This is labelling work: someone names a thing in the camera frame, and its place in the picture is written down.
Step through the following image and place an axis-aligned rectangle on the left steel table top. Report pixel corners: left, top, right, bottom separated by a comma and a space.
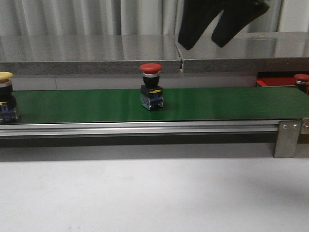
0, 35, 181, 75

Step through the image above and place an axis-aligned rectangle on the steel end bracket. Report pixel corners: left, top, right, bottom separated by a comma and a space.
300, 117, 309, 135

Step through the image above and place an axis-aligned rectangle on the red mushroom push button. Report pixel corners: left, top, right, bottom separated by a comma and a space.
294, 74, 309, 94

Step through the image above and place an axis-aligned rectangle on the right steel table top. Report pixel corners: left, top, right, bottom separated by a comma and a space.
176, 32, 309, 73

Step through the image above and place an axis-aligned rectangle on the green conveyor belt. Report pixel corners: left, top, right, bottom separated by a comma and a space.
13, 87, 309, 124

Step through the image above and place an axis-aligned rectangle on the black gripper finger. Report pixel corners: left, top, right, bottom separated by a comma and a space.
178, 0, 226, 50
211, 0, 269, 47

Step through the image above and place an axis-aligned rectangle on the steel table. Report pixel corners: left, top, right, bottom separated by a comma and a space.
176, 32, 309, 73
0, 35, 181, 75

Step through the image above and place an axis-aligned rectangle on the red plastic tray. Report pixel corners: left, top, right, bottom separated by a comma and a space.
256, 72, 309, 88

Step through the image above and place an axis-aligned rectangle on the grey pleated curtain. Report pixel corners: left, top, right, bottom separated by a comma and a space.
0, 0, 309, 36

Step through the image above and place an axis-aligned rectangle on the aluminium conveyor side rail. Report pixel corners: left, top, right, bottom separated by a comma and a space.
0, 120, 279, 137

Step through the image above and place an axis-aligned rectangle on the steel conveyor support bracket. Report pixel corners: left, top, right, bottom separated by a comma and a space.
273, 120, 302, 158

